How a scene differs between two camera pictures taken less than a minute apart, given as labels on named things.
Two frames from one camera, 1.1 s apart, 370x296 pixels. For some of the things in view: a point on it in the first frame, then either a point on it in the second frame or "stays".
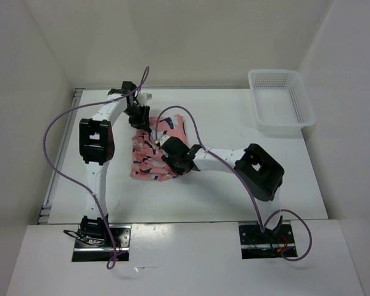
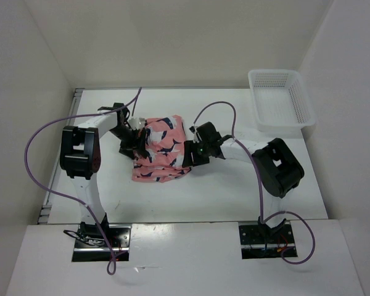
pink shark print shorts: (147, 161) stays
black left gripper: (142, 121) → (138, 145)
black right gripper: (176, 170) → (190, 147)
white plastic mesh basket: (281, 101) stays
